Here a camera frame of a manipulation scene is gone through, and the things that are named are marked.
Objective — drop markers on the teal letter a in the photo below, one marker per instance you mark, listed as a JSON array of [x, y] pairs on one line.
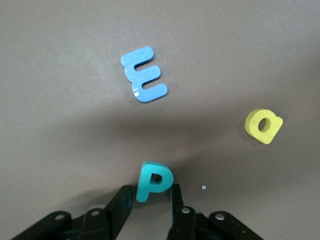
[[145, 185]]

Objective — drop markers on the yellow letter d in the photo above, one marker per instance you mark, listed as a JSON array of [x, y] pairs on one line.
[[253, 125]]

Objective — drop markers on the blue foam letter m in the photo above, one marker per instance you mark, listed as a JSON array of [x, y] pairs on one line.
[[136, 75]]

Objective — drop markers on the brown table cover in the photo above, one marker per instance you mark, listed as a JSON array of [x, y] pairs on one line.
[[62, 75]]

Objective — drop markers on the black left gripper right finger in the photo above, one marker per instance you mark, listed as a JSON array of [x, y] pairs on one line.
[[185, 225]]

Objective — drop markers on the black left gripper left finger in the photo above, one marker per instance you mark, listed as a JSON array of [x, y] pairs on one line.
[[115, 220]]

